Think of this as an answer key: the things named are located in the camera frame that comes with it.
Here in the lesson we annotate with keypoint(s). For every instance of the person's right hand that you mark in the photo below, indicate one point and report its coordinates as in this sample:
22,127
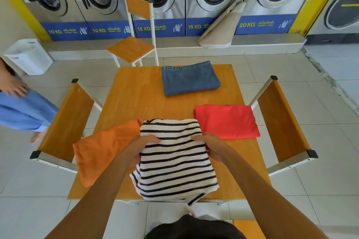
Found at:
218,147

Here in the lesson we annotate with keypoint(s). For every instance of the person's left hand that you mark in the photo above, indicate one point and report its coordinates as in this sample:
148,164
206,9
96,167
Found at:
137,149

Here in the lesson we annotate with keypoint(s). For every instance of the red cloth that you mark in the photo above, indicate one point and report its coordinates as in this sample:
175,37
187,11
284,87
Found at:
227,121

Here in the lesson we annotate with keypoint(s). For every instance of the orange cloth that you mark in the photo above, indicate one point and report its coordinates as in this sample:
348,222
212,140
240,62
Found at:
103,149

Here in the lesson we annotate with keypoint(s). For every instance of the black white striped shirt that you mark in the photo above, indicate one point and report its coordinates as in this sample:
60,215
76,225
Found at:
174,168

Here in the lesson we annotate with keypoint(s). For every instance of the blue denim jeans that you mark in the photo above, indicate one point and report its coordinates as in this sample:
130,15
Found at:
190,80

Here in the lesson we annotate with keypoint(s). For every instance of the person's right forearm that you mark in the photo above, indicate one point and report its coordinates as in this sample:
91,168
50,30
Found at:
266,199

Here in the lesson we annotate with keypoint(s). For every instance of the person's left forearm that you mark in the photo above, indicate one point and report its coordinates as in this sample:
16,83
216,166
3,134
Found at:
92,202

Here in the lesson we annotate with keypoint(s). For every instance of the person's grey shorts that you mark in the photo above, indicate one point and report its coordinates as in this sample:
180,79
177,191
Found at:
209,217

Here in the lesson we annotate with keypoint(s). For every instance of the person's black shirt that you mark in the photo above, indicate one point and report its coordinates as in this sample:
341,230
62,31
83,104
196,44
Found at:
193,230

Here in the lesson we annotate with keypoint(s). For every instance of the beige ironing board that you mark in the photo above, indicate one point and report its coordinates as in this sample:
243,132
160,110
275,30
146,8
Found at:
218,34

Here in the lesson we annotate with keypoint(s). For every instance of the white laundry basket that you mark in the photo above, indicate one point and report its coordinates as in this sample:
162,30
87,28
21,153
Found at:
31,59

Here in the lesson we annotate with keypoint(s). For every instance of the silver stacked dryer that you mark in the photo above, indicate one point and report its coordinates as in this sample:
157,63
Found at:
342,9

